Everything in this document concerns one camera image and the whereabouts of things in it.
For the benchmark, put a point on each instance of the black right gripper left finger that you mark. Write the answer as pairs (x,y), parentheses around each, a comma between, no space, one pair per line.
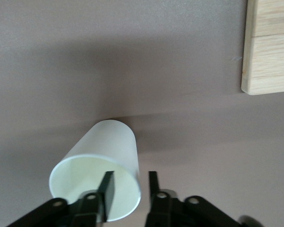
(107,186)

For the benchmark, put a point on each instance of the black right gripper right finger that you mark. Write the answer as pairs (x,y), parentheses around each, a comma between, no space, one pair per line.
(153,186)

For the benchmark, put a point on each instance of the white plastic cup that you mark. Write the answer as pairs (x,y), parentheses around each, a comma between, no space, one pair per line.
(109,146)

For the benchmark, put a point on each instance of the wooden cutting board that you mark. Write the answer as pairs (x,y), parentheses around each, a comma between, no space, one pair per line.
(269,59)

